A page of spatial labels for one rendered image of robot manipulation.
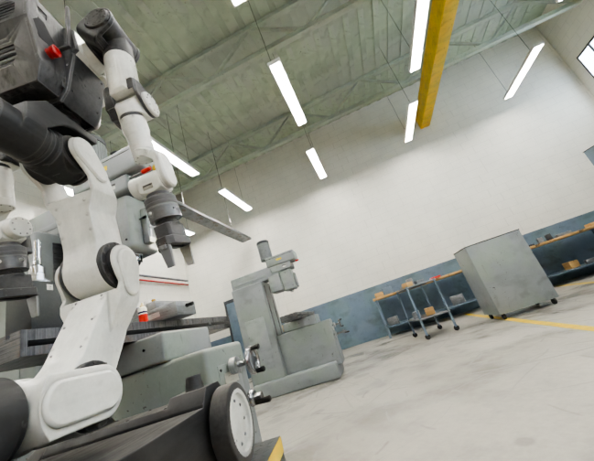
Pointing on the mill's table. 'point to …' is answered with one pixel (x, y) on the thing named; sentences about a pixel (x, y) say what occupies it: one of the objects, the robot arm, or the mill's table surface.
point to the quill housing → (132, 226)
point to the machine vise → (177, 310)
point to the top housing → (116, 167)
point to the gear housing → (121, 186)
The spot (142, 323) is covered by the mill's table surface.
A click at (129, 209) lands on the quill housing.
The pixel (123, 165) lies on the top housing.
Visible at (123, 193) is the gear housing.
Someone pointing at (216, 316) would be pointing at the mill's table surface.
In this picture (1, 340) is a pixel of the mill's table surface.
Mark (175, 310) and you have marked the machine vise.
